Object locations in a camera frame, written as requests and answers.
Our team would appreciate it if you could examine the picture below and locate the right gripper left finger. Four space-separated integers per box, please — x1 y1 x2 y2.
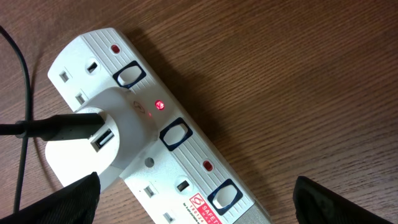
1 172 101 224

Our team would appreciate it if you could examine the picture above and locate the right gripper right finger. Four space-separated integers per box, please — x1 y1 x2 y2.
293 176 392 224

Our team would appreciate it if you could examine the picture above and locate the black USB charging cable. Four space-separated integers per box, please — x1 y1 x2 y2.
0 25 105 215

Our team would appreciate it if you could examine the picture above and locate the white power strip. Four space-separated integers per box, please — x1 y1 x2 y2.
48 28 271 223

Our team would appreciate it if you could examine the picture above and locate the white charger plug adapter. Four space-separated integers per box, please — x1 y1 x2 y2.
45 87 157 190

